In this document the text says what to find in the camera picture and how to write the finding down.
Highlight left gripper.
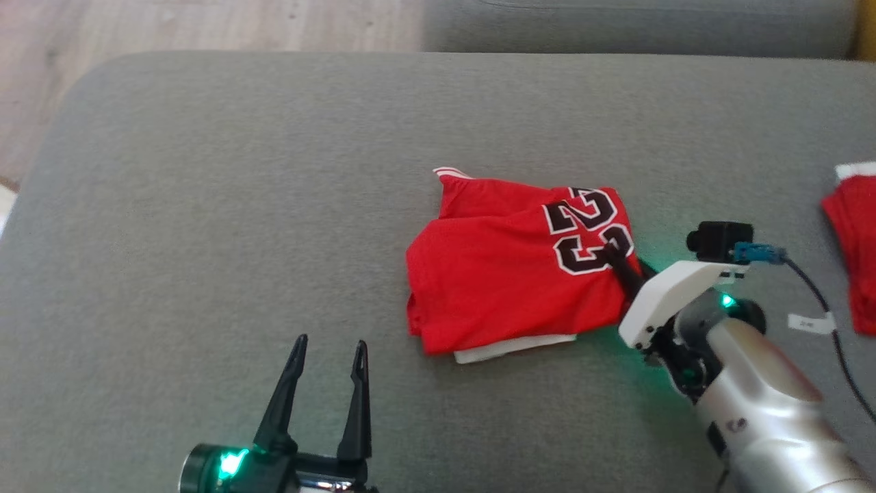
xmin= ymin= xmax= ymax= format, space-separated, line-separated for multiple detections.
xmin=179 ymin=334 xmax=378 ymax=493

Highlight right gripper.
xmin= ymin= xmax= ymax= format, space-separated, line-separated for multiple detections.
xmin=604 ymin=243 xmax=767 ymax=401

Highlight red white basketball jersey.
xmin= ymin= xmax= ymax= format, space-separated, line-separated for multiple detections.
xmin=405 ymin=166 xmax=644 ymax=364

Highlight red shorts with white trim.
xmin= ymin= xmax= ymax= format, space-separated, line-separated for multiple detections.
xmin=821 ymin=161 xmax=876 ymax=336

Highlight large grey sofa seat cushion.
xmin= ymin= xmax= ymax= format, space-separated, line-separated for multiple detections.
xmin=0 ymin=51 xmax=876 ymax=493

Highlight small grey sofa cushion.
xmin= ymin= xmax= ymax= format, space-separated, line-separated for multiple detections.
xmin=423 ymin=0 xmax=860 ymax=61

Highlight right cable with blue plug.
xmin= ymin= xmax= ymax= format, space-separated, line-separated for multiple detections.
xmin=731 ymin=241 xmax=876 ymax=422

